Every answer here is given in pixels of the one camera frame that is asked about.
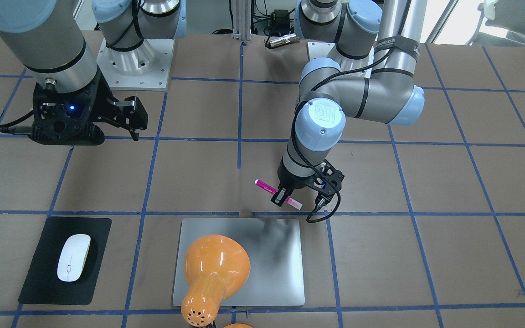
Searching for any black mousepad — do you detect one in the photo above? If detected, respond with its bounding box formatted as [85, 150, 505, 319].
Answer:
[18, 216, 111, 305]

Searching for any silver metal cylinder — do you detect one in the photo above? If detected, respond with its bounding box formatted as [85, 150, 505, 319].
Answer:
[265, 33, 301, 49]

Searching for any white computer mouse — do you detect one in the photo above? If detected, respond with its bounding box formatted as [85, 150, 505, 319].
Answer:
[57, 233, 91, 282]

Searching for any silver closed laptop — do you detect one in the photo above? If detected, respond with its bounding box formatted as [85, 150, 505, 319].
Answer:
[172, 217, 305, 307]

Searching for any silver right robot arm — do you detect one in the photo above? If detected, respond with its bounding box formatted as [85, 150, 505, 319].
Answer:
[0, 0, 187, 145]

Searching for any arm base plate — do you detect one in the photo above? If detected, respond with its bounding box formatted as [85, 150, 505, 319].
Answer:
[307, 41, 374, 71]
[97, 39, 175, 91]

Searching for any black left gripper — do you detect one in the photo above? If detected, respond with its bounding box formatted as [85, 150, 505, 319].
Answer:
[271, 162, 319, 207]

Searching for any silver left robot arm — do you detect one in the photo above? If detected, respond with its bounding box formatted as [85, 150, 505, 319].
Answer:
[271, 0, 427, 209]

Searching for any orange desk lamp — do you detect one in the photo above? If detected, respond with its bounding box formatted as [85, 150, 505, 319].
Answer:
[180, 235, 251, 328]

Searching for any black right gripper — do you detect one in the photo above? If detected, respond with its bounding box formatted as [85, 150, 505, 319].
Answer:
[87, 75, 148, 141]

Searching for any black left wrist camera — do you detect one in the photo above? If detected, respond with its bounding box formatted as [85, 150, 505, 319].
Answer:
[309, 160, 345, 208]

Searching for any pink highlighter pen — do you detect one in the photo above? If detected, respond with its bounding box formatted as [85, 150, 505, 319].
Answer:
[254, 179, 303, 210]

